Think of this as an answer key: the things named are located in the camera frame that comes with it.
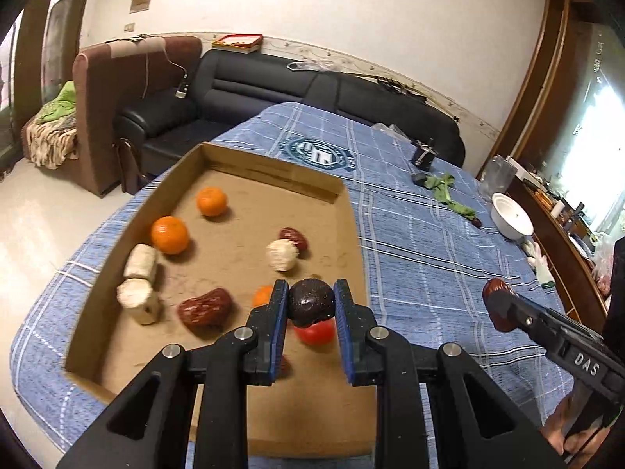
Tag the crumpled plastic bag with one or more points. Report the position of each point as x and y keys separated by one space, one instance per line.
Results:
x=317 y=64

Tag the green leafy vegetable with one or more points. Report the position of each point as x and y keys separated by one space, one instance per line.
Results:
x=442 y=185

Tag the shallow cardboard box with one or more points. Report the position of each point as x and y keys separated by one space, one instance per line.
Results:
x=234 y=190

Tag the small dark red fruit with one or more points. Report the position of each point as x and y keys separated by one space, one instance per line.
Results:
x=476 y=222

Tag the person's right hand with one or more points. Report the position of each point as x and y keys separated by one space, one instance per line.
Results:
x=556 y=425

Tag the white bowl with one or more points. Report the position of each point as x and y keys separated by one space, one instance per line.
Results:
x=512 y=215

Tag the black metal device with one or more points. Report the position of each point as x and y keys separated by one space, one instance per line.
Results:
x=422 y=156

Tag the flat red box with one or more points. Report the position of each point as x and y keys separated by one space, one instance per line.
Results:
x=239 y=41

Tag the white yam piece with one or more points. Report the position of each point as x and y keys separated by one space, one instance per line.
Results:
x=139 y=300
x=141 y=261

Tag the orange mandarin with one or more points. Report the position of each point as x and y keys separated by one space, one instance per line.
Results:
x=212 y=201
x=169 y=234
x=262 y=298

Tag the white cloth glove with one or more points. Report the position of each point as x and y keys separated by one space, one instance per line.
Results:
x=539 y=261

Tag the red date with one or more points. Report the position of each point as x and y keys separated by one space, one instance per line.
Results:
x=493 y=293
x=295 y=239
x=202 y=310

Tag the red tomato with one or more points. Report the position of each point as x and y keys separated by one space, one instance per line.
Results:
x=317 y=334

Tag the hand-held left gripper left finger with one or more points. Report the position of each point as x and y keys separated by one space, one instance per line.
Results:
x=281 y=322

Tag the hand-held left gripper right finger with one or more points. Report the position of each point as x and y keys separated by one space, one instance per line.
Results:
x=342 y=327

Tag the wooden glass door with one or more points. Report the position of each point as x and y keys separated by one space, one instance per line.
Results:
x=34 y=44

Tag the black leather sofa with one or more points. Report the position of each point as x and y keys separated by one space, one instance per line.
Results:
x=254 y=78

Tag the brown leather bag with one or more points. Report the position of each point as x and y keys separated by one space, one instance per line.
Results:
x=129 y=171

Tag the dark long object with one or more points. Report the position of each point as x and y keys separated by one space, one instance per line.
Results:
x=395 y=85

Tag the green cloth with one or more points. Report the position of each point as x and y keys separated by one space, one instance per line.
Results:
x=61 y=105

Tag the dark round fruit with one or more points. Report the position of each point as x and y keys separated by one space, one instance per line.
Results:
x=312 y=303

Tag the white garlic piece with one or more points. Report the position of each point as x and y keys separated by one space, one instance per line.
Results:
x=282 y=255

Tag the wooden door frame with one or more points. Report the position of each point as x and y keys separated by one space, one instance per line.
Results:
x=542 y=83

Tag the wooden side cabinet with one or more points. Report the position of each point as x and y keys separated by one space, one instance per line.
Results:
x=561 y=264

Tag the clear plastic wrapper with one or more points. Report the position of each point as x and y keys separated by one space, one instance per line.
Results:
x=389 y=130

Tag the small dark grey object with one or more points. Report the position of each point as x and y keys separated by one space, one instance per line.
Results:
x=419 y=179

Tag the brown armchair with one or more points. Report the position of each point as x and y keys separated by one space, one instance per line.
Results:
x=132 y=73

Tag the clear plastic container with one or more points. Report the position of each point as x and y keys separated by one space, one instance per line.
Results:
x=498 y=176

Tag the beige striped blanket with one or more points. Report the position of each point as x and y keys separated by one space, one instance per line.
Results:
x=49 y=141

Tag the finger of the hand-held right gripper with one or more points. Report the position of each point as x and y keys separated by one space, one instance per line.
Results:
x=522 y=315
x=573 y=325

